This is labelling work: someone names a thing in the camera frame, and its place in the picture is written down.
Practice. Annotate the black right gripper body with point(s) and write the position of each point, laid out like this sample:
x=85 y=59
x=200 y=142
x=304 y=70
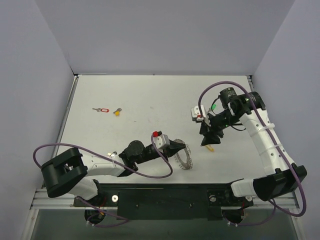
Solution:
x=213 y=131

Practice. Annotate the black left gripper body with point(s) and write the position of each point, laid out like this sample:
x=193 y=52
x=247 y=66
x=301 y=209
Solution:
x=168 y=151

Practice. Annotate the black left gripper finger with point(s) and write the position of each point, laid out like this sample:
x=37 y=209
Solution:
x=177 y=146
x=171 y=152

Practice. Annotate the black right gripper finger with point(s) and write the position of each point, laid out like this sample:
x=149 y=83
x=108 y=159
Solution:
x=211 y=139
x=204 y=128

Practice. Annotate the metal disc with keyrings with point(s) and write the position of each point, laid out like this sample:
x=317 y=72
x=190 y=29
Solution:
x=183 y=157

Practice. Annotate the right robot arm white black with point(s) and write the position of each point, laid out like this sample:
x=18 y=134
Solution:
x=282 y=175

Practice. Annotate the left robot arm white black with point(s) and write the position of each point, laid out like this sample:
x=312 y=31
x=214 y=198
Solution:
x=71 y=171

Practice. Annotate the key with long yellow tag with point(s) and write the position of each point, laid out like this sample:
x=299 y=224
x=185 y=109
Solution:
x=210 y=148

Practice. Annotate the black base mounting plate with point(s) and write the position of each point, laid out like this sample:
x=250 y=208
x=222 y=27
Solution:
x=148 y=201

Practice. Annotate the key with yellow round tag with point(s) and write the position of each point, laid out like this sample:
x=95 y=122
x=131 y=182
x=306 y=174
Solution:
x=117 y=112

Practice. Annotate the key with red tag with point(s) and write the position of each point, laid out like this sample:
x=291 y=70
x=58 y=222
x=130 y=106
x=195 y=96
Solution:
x=103 y=110

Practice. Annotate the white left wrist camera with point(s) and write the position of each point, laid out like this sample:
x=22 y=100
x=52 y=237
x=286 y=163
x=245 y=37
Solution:
x=160 y=140

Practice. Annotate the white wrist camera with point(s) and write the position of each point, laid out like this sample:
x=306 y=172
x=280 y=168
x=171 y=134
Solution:
x=160 y=140
x=198 y=114

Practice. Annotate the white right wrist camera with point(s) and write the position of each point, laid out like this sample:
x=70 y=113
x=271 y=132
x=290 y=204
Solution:
x=198 y=114

